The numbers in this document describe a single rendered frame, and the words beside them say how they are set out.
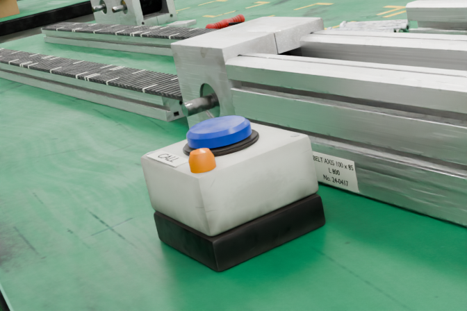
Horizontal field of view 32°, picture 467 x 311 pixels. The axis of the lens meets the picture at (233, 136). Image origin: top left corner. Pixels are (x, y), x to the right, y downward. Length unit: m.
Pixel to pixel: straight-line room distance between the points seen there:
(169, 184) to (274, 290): 0.10
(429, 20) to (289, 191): 0.29
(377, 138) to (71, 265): 0.21
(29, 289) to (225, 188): 0.14
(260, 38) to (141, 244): 0.20
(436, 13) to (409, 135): 0.25
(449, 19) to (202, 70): 0.21
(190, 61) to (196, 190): 0.25
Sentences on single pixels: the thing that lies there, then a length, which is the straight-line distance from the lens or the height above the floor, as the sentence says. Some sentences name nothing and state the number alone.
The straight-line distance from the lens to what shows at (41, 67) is 1.19.
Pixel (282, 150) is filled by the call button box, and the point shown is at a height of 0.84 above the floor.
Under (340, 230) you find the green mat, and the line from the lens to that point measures 0.50.
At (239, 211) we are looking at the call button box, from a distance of 0.47.
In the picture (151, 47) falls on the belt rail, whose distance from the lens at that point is 1.30.
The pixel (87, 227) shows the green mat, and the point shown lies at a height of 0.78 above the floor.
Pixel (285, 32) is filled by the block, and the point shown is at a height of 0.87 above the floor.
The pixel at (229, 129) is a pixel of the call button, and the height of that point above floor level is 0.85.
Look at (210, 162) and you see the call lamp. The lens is 0.46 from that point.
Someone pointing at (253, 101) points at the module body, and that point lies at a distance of 0.62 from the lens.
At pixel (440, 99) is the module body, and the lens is 0.46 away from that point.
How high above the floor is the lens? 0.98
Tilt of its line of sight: 16 degrees down
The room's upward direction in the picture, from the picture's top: 12 degrees counter-clockwise
